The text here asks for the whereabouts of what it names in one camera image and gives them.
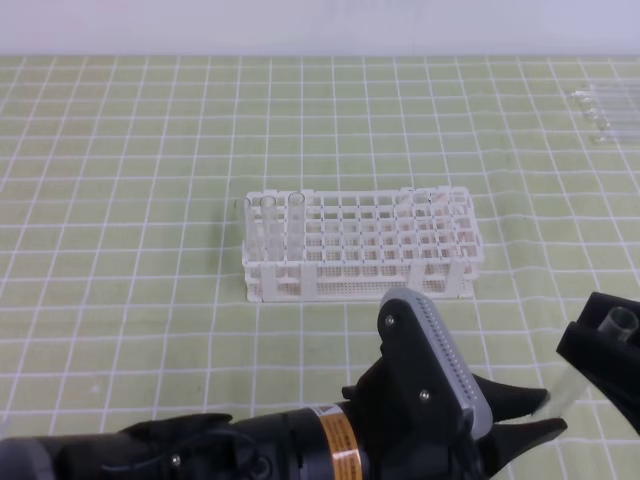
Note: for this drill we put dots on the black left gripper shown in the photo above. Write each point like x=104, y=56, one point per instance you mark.
x=396, y=449

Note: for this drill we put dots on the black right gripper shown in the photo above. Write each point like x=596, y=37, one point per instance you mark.
x=612, y=366

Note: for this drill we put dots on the glass test tube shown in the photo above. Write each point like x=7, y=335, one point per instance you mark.
x=614, y=103
x=618, y=324
x=616, y=123
x=612, y=136
x=612, y=115
x=601, y=95

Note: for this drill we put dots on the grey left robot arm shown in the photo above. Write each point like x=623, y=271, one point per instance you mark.
x=309, y=443

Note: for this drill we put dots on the white plastic test tube rack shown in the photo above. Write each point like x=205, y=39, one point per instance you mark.
x=359, y=244

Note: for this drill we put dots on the glass test tube on cloth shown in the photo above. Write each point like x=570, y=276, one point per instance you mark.
x=601, y=95

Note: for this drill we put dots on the glass tube in rack right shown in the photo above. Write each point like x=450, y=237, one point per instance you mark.
x=295, y=226

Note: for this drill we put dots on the glass tube in rack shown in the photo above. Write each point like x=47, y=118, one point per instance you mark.
x=269, y=214
x=246, y=220
x=295, y=226

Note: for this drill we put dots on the glass tube in rack middle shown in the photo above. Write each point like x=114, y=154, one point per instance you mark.
x=269, y=214

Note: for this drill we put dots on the glass tube in rack left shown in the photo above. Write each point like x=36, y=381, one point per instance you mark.
x=246, y=220

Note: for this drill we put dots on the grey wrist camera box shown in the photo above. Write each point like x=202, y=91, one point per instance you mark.
x=441, y=395

